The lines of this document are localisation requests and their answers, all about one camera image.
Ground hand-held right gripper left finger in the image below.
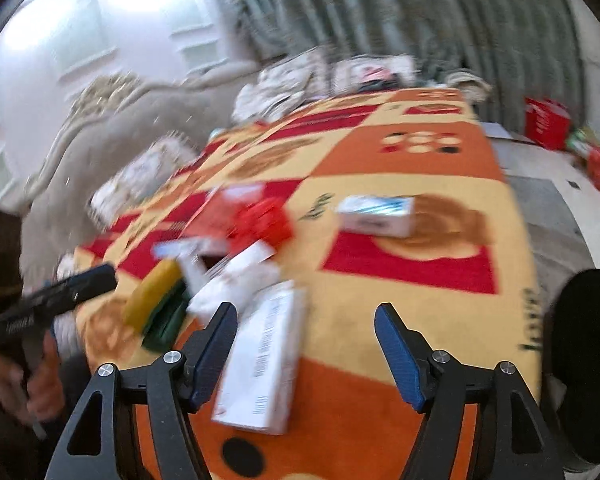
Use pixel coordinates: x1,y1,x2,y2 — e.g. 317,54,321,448
47,301,239,480

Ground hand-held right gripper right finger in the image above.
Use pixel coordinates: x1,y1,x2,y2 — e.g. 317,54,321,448
373,302,565,480

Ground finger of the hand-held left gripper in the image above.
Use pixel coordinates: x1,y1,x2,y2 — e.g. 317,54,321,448
40,263,119,313

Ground long white box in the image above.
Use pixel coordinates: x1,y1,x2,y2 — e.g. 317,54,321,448
211,280,308,436

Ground green scouring pad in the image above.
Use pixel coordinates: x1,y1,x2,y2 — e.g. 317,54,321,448
142,282,188,353

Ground yellow sponge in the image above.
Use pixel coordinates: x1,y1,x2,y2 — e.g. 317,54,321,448
121,259,182,335

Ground white plastic bag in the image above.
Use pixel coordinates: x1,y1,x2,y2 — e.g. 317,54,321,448
186,240,282,322

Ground black trash bin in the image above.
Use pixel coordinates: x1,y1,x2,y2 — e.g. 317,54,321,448
544,268,600,468

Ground person's left hand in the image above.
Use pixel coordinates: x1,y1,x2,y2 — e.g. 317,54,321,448
0,347,67,423

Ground orange red printed blanket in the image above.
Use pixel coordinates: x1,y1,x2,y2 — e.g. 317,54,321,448
71,87,548,480

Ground light blue toothpaste box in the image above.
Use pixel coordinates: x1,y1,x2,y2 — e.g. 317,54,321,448
151,238,231,266

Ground embroidered bolster cushion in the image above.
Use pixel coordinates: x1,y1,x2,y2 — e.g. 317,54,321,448
89,132,193,221

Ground red crumpled wrapper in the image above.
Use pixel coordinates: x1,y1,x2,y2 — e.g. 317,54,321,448
229,199,295,248

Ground small white blue box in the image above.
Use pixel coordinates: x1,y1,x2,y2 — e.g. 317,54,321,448
335,194,417,239

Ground grey tufted sofa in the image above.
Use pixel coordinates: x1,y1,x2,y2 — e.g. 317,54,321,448
20,57,263,286

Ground grey patterned rug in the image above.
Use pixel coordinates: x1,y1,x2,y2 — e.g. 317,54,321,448
497,157,598,321

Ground grey flat box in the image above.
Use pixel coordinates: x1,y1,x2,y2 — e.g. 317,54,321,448
479,121,523,146

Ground folded white quilt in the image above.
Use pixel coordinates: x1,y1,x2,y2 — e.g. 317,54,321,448
232,55,331,123

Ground red box by curtain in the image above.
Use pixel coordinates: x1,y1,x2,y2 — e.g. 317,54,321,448
524,96,572,152

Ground beige fringed armrest cover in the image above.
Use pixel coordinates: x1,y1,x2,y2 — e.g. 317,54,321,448
445,71,495,106

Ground pink grey clothes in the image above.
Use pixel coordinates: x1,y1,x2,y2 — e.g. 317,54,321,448
362,66,403,86

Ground green patterned curtain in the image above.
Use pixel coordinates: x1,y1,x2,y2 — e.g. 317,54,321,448
212,0,588,128

